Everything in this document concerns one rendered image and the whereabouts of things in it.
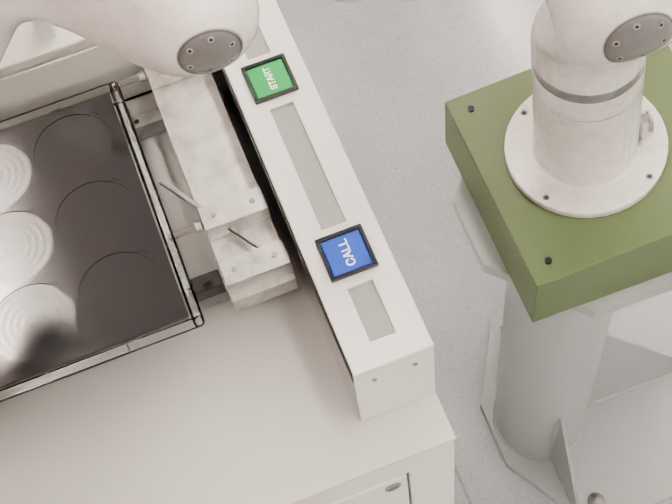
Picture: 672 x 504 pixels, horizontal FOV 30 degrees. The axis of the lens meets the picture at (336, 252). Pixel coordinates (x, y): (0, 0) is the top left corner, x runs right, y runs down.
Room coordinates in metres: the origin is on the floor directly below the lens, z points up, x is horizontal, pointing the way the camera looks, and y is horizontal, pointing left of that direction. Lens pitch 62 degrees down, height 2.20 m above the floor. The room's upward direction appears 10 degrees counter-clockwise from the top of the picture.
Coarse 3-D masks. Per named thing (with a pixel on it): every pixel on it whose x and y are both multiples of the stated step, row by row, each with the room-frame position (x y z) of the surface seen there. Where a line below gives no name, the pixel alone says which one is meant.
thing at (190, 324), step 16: (192, 320) 0.64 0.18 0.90; (144, 336) 0.63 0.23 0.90; (160, 336) 0.63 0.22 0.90; (112, 352) 0.62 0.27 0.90; (128, 352) 0.62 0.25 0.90; (64, 368) 0.61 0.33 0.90; (80, 368) 0.61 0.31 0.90; (16, 384) 0.60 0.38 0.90; (32, 384) 0.60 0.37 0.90; (0, 400) 0.59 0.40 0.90
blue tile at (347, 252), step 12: (336, 240) 0.68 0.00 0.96; (348, 240) 0.68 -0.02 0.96; (360, 240) 0.67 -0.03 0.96; (324, 252) 0.67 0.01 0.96; (336, 252) 0.66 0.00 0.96; (348, 252) 0.66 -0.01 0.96; (360, 252) 0.66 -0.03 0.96; (336, 264) 0.65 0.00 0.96; (348, 264) 0.65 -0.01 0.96; (360, 264) 0.64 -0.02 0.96
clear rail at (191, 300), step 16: (112, 96) 0.98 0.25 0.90; (128, 112) 0.95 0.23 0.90; (144, 160) 0.87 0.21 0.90; (144, 176) 0.85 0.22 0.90; (160, 208) 0.80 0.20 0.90; (160, 224) 0.78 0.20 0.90; (176, 256) 0.73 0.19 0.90; (176, 272) 0.71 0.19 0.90; (192, 288) 0.68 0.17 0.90; (192, 304) 0.66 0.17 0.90
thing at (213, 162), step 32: (160, 96) 0.98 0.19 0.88; (192, 96) 0.97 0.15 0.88; (192, 128) 0.92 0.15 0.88; (224, 128) 0.91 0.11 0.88; (192, 160) 0.87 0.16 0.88; (224, 160) 0.86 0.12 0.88; (192, 192) 0.83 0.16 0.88; (224, 192) 0.82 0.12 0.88; (256, 224) 0.77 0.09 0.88; (224, 256) 0.73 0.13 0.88; (256, 288) 0.68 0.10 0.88; (288, 288) 0.68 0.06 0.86
